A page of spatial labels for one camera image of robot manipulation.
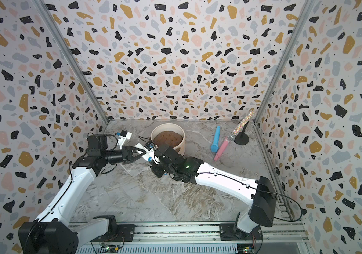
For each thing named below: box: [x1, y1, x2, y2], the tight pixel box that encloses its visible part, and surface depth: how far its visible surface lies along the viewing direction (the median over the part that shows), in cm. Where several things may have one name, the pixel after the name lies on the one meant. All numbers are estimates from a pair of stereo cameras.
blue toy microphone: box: [210, 125, 221, 153], surface depth 108 cm
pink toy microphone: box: [213, 136, 230, 162], surface depth 107 cm
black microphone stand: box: [233, 120, 250, 146], surface depth 112 cm
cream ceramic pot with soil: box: [150, 122, 186, 157], surface depth 99 cm
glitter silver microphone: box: [227, 110, 256, 142], surface depth 97 cm
